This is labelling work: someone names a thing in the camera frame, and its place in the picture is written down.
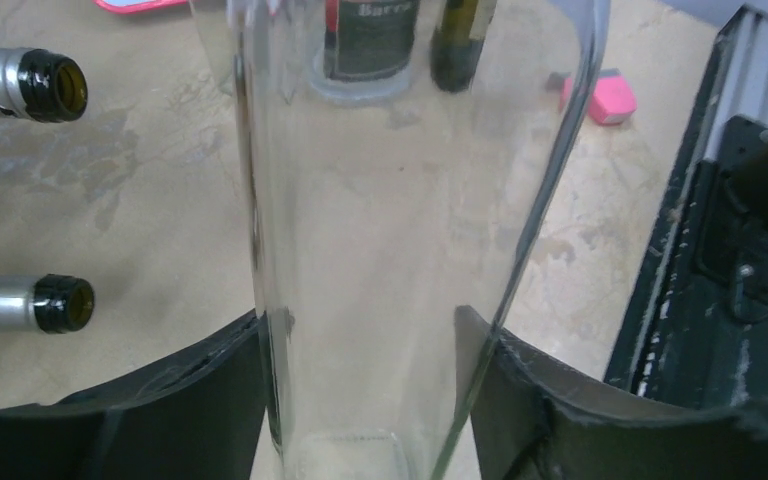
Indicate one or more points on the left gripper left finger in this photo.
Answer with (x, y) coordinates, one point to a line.
(194, 414)

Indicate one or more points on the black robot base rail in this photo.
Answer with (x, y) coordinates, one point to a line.
(695, 332)

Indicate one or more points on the clear bottle green label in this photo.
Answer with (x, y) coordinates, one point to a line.
(363, 50)

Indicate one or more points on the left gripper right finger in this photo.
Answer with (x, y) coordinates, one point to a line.
(535, 417)

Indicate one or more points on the dark green wine bottle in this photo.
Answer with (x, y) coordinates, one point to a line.
(457, 42)

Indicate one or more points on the dark bottle beige label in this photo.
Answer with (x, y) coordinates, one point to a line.
(41, 86)

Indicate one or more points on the olive green wine bottle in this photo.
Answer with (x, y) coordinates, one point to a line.
(50, 304)

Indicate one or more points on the clear square glass bottle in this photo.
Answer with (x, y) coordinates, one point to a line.
(388, 239)

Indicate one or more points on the pink framed whiteboard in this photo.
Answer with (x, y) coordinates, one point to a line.
(125, 7)

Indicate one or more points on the pink eraser block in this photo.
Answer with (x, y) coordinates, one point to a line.
(613, 100)

